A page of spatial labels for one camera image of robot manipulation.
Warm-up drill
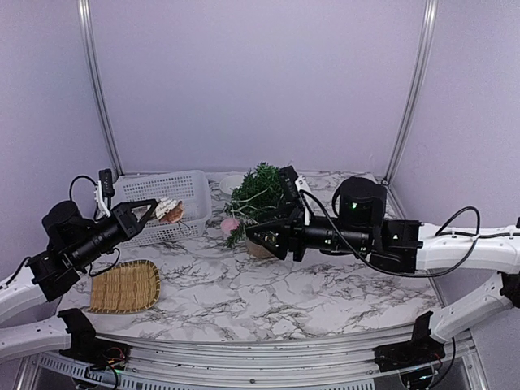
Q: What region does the front aluminium rail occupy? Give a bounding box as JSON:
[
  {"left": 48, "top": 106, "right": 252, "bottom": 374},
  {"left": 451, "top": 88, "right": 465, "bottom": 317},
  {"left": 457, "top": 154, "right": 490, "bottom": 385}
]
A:
[{"left": 13, "top": 325, "right": 488, "bottom": 389}]

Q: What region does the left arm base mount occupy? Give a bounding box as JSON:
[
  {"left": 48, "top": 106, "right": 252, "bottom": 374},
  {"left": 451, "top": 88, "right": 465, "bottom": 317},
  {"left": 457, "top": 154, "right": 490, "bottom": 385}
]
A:
[{"left": 57, "top": 309, "right": 130, "bottom": 367}]

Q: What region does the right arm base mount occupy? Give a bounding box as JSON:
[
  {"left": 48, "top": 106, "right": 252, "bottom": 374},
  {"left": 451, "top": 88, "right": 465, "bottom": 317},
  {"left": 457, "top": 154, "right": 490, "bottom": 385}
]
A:
[{"left": 374, "top": 311, "right": 445, "bottom": 372}]

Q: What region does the white ceramic bowl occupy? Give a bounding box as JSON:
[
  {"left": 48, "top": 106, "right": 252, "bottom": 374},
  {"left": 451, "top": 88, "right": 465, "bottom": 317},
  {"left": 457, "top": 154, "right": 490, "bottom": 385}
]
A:
[{"left": 219, "top": 175, "right": 244, "bottom": 195}]

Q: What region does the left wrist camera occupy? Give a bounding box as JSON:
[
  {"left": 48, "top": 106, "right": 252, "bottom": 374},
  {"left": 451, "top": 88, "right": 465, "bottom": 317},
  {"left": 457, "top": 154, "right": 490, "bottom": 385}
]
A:
[{"left": 94, "top": 168, "right": 115, "bottom": 220}]

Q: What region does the white plastic basket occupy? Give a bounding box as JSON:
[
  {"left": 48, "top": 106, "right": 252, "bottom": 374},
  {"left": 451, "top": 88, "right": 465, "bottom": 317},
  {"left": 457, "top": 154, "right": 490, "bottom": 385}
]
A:
[{"left": 113, "top": 170, "right": 212, "bottom": 248}]

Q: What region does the pink pompom ornament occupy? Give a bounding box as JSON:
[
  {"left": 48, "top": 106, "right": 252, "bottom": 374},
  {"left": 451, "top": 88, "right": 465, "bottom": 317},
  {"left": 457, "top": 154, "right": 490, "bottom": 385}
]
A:
[{"left": 220, "top": 218, "right": 241, "bottom": 235}]

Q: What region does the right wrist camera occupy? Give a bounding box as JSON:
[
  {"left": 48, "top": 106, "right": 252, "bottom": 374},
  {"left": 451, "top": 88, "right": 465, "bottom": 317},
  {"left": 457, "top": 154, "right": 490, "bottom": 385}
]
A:
[{"left": 279, "top": 165, "right": 314, "bottom": 213}]

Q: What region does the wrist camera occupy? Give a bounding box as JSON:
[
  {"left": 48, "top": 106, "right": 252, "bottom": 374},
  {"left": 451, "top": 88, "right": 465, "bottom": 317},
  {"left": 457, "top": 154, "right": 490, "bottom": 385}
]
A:
[
  {"left": 94, "top": 168, "right": 115, "bottom": 220},
  {"left": 279, "top": 165, "right": 314, "bottom": 213}
]

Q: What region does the right aluminium frame post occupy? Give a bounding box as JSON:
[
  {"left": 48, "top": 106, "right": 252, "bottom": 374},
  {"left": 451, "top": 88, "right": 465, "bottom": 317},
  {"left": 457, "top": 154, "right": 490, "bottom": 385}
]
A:
[{"left": 383, "top": 0, "right": 439, "bottom": 185}]

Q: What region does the clear string light wire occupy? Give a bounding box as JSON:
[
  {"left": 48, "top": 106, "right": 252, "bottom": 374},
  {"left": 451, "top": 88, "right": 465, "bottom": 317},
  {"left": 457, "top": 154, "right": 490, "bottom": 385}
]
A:
[{"left": 227, "top": 184, "right": 285, "bottom": 223}]

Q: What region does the small green christmas tree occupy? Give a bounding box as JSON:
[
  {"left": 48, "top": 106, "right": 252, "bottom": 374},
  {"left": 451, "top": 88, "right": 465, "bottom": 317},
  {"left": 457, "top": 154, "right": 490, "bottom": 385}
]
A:
[{"left": 223, "top": 162, "right": 284, "bottom": 259}]

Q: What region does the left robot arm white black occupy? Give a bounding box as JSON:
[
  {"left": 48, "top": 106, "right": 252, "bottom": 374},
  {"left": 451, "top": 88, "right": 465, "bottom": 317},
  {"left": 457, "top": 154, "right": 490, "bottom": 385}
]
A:
[{"left": 1, "top": 198, "right": 159, "bottom": 364}]

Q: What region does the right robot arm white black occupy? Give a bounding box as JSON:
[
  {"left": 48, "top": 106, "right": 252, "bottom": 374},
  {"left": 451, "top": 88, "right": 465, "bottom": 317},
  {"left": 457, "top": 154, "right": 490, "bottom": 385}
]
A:
[{"left": 245, "top": 177, "right": 519, "bottom": 364}]

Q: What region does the woven bamboo tray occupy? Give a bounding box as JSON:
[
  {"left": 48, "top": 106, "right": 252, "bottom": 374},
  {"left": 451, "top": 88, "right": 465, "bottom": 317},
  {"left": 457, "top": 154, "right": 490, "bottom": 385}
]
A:
[{"left": 89, "top": 260, "right": 161, "bottom": 314}]

